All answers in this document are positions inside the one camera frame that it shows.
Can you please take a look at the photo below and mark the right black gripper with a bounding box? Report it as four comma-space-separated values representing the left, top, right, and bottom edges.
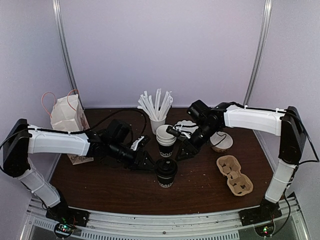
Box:
175, 122, 220, 162

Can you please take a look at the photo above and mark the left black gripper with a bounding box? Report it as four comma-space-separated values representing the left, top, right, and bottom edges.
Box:
108, 140, 158, 172

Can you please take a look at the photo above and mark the black cup lid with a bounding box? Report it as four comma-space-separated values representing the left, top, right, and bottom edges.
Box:
155, 158, 178, 177

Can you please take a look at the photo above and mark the stack of paper cups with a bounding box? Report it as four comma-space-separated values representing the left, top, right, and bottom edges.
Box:
156, 124, 177, 158

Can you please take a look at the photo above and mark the cardboard cup carrier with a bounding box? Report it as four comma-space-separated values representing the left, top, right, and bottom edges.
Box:
216, 155, 254, 197

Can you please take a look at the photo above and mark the white paper bag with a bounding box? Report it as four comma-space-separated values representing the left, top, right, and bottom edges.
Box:
41, 89, 95, 166

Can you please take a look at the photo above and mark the single black paper cup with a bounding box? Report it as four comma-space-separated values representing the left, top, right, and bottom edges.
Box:
156, 173, 176, 188

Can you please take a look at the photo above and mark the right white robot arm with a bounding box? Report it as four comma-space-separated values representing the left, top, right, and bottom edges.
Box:
175, 99, 307, 221

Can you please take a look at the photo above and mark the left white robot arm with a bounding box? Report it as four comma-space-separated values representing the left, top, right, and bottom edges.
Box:
2, 118, 156, 222

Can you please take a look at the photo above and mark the white scalloped bowl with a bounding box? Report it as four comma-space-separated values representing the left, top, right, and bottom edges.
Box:
173, 120, 198, 134

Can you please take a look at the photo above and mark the white round bowl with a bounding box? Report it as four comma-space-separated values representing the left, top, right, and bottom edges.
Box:
210, 131, 234, 153

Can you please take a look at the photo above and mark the white cup of straws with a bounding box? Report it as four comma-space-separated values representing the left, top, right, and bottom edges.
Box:
137, 88, 174, 135

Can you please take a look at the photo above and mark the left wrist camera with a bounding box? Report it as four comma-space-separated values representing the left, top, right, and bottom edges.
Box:
130, 135, 151, 151

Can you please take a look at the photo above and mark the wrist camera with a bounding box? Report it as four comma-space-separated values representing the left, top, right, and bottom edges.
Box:
130, 135, 151, 151
166, 124, 192, 138

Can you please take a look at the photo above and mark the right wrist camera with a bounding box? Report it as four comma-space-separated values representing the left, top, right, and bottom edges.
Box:
166, 124, 192, 138

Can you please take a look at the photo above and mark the aluminium front rail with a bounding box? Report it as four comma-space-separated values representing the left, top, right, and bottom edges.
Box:
17, 196, 311, 240

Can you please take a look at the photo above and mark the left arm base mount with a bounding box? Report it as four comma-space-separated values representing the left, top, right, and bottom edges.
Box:
45, 202, 90, 227

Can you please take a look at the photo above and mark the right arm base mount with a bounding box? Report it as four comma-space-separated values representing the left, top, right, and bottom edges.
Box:
238, 206, 282, 226

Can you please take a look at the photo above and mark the left aluminium post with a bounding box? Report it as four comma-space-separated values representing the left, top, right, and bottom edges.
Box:
52, 0, 81, 101

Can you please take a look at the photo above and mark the aluminium post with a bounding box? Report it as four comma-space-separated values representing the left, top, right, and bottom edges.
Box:
52, 0, 81, 101
243, 0, 273, 105

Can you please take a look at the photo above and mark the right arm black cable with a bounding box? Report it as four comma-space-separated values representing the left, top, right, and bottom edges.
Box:
284, 111, 320, 223

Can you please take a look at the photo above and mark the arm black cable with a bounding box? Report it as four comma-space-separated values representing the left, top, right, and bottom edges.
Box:
0, 108, 147, 151
284, 111, 320, 223

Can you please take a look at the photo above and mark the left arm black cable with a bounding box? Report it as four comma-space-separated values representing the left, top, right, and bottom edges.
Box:
0, 108, 147, 151

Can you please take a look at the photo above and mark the right aluminium post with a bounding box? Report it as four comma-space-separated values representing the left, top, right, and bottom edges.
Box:
243, 0, 273, 105

